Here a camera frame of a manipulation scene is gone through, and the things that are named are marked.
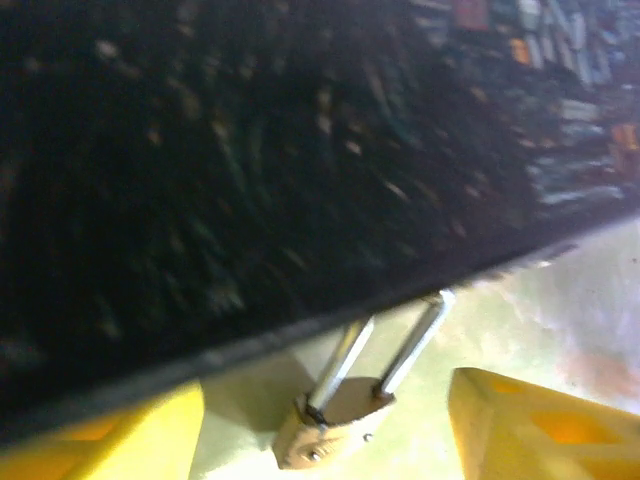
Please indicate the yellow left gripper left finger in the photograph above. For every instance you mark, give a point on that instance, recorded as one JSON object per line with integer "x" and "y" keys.
{"x": 110, "y": 445}

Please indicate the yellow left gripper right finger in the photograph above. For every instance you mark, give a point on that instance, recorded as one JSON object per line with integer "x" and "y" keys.
{"x": 540, "y": 440}

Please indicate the brass padlock with steel shackle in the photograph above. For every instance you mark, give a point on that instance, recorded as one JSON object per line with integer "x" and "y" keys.
{"x": 340, "y": 430}

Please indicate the black box with starry painting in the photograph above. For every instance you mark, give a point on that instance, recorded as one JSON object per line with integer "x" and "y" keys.
{"x": 200, "y": 175}

